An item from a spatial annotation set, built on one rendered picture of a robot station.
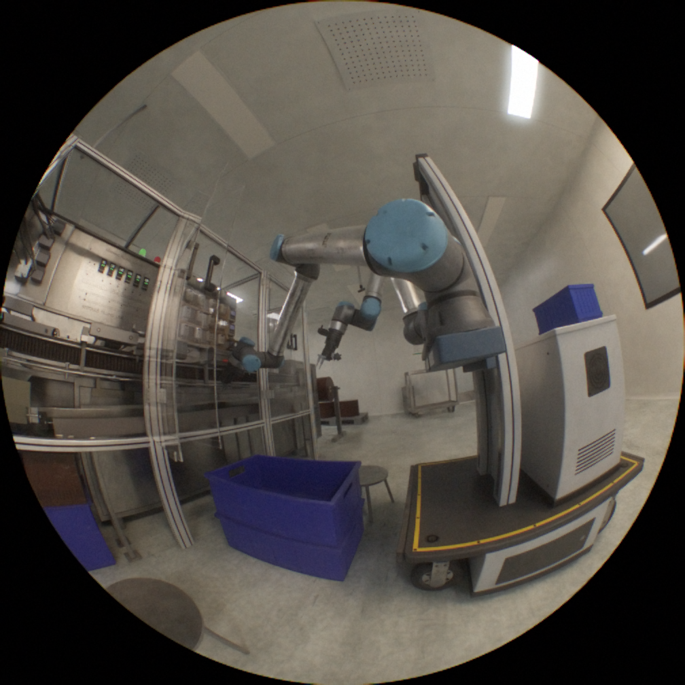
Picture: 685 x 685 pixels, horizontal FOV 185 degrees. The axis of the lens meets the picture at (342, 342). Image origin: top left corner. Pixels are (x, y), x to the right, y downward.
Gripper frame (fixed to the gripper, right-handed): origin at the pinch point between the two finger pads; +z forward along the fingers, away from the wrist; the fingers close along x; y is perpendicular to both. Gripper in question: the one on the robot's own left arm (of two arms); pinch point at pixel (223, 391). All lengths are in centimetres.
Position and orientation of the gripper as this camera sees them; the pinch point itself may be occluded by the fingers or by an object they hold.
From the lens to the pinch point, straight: 135.8
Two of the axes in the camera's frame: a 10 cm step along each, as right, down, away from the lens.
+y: -7.5, -5.9, 3.1
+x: -2.9, -1.4, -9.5
